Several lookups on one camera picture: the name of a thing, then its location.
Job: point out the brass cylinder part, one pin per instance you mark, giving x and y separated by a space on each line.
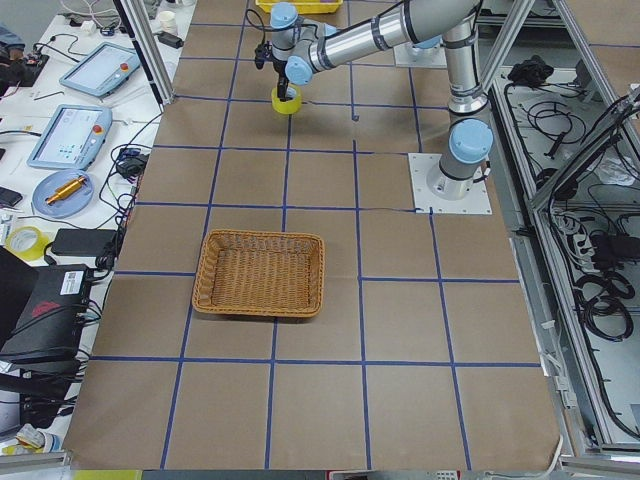
66 190

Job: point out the yellow tape roll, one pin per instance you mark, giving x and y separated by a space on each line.
292 102
27 243

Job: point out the yellow tape roll on desk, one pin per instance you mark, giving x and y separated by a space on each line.
27 243

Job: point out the black computer box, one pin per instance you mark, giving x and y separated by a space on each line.
40 310

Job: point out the teach pendant tablet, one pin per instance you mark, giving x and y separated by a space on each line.
102 71
72 138

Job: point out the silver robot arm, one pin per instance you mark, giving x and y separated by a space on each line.
425 47
300 48

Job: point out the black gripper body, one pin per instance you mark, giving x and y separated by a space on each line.
282 80

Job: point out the white paper cup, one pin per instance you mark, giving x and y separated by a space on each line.
168 22

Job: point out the aluminium frame post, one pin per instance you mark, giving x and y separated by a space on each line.
136 21

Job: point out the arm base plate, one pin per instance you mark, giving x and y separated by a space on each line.
406 55
435 193

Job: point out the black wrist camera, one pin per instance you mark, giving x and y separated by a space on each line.
262 54

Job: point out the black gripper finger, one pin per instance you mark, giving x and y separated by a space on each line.
282 94

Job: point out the brown wicker basket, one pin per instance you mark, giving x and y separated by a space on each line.
257 273

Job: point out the upper teach pendant tablet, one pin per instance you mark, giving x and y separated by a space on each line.
102 71

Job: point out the blue plate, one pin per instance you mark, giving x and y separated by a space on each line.
65 208

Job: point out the yellow plastic basket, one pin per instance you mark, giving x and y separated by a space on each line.
304 6

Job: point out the black power adapter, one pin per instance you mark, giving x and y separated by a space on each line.
82 242

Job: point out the lower teach pendant tablet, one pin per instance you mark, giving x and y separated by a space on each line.
72 138

